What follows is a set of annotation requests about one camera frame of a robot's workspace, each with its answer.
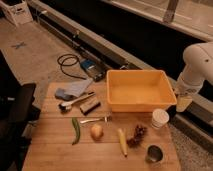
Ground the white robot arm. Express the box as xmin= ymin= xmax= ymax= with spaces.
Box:
xmin=175 ymin=42 xmax=213 ymax=112

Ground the yellow plastic tray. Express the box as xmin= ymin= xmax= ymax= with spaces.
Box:
xmin=106 ymin=70 xmax=177 ymax=112

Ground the white paper cup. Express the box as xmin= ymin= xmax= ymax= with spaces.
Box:
xmin=151 ymin=109 xmax=169 ymax=129

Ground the yellow corn cob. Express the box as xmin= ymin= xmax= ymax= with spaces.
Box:
xmin=117 ymin=128 xmax=128 ymax=157

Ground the silver metal fork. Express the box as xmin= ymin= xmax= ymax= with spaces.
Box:
xmin=80 ymin=116 xmax=112 ymax=124

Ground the yellow onion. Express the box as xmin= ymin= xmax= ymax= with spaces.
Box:
xmin=90 ymin=124 xmax=103 ymax=141

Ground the blue black electronic box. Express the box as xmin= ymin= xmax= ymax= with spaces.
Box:
xmin=80 ymin=59 xmax=105 ymax=82

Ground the green chili pepper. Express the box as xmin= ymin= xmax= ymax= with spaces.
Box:
xmin=72 ymin=118 xmax=81 ymax=145

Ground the blue grey cloth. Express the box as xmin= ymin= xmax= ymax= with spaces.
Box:
xmin=55 ymin=78 xmax=93 ymax=101

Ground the black white dish brush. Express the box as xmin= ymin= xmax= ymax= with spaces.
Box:
xmin=58 ymin=92 xmax=95 ymax=113

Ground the black chair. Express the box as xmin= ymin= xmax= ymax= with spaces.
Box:
xmin=0 ymin=51 xmax=40 ymax=171

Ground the white cardboard box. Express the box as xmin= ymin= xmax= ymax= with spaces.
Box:
xmin=0 ymin=0 xmax=33 ymax=27

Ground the black cable loop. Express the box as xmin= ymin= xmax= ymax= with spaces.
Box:
xmin=56 ymin=53 xmax=88 ymax=81

